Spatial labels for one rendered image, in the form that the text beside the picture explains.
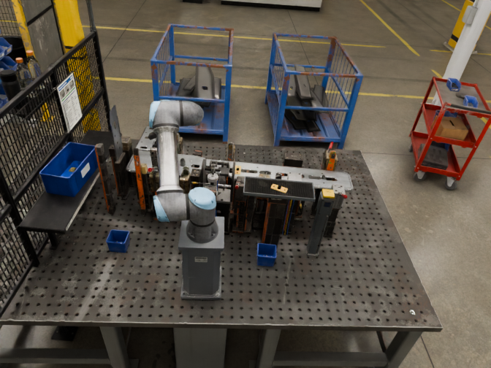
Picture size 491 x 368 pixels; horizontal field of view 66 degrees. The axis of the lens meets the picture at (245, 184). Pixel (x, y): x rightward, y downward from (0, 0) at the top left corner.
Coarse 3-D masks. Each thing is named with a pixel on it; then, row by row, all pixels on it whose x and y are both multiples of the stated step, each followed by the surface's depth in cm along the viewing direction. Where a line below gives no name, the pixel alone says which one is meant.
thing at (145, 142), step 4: (148, 128) 264; (144, 132) 259; (148, 132) 259; (144, 136) 256; (140, 140) 251; (144, 140) 251; (148, 140) 252; (152, 140) 252; (140, 144) 248; (144, 144) 248; (148, 144) 248; (152, 144) 249; (140, 148) 244; (148, 148) 245
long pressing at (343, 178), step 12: (132, 156) 237; (144, 156) 238; (180, 156) 241; (192, 156) 241; (132, 168) 227; (180, 168) 231; (192, 168) 232; (216, 168) 234; (252, 168) 237; (264, 168) 238; (276, 168) 239; (288, 168) 240; (300, 168) 241; (312, 180) 232; (324, 180) 233; (348, 180) 234
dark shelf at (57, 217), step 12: (96, 132) 249; (108, 132) 250; (108, 144) 240; (108, 156) 231; (84, 192) 203; (36, 204) 193; (48, 204) 194; (60, 204) 195; (72, 204) 195; (36, 216) 187; (48, 216) 188; (60, 216) 188; (72, 216) 189; (24, 228) 182; (36, 228) 181; (48, 228) 182; (60, 228) 182
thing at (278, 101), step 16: (272, 48) 474; (272, 64) 486; (288, 64) 491; (352, 64) 404; (288, 80) 381; (304, 80) 448; (336, 80) 462; (272, 96) 469; (288, 96) 480; (304, 96) 418; (320, 96) 458; (336, 96) 460; (352, 96) 395; (272, 112) 464; (288, 112) 461; (304, 112) 445; (320, 112) 431; (352, 112) 407; (288, 128) 442; (304, 128) 436; (320, 128) 450; (336, 128) 450
